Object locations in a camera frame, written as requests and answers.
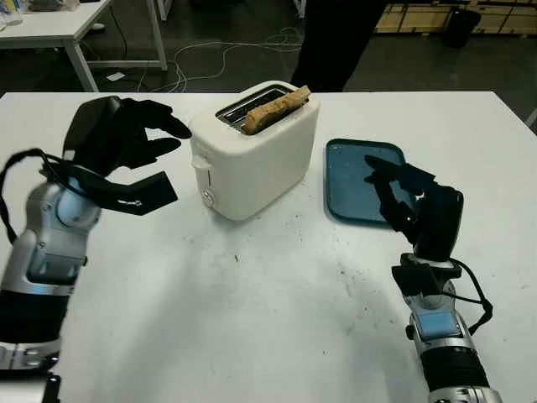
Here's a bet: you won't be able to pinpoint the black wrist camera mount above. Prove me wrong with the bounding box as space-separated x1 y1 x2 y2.
391 254 462 299
62 161 178 217

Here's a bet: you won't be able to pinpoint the blue rectangular tray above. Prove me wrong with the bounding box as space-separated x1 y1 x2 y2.
324 138 408 230

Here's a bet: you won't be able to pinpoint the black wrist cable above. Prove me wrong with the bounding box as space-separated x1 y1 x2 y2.
451 259 494 335
0 149 81 244

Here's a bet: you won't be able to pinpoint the brown bread slice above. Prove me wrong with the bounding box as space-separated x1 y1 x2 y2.
244 85 312 136

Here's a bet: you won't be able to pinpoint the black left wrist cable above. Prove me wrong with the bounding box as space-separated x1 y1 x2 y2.
0 149 81 244

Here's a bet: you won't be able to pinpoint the white office desk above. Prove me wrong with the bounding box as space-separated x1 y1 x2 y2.
0 0 169 93

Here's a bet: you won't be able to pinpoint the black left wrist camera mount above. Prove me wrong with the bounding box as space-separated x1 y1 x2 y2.
62 161 178 217

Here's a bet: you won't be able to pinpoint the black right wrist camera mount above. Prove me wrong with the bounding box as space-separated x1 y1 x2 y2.
391 254 462 299

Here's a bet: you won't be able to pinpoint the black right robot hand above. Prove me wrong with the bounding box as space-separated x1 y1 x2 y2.
362 154 465 264

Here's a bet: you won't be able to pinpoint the white floor cable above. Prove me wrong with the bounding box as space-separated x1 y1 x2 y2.
138 27 303 93

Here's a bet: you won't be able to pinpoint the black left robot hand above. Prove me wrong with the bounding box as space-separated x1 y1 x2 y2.
61 95 194 186

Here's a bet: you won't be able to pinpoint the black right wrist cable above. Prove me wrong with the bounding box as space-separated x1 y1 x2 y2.
451 259 494 335

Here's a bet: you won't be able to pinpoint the wooden crates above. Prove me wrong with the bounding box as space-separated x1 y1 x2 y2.
373 0 537 37

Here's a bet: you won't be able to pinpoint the black waste bin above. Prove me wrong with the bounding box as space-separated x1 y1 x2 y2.
444 8 482 50

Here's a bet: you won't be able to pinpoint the white two-slot toaster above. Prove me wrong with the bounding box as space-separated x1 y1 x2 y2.
189 80 321 222

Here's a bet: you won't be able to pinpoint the clear labelled cup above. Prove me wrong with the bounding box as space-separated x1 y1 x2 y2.
0 0 24 30

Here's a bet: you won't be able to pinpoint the person in black trousers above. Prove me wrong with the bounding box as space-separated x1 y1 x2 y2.
289 0 386 93

